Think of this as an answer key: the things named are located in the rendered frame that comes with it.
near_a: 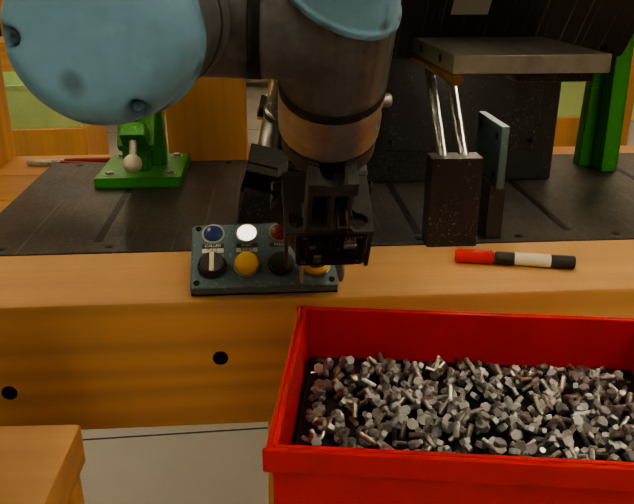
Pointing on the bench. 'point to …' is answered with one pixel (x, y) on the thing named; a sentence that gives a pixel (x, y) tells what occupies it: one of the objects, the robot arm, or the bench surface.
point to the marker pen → (514, 258)
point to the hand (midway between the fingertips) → (316, 252)
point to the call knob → (212, 264)
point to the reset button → (246, 263)
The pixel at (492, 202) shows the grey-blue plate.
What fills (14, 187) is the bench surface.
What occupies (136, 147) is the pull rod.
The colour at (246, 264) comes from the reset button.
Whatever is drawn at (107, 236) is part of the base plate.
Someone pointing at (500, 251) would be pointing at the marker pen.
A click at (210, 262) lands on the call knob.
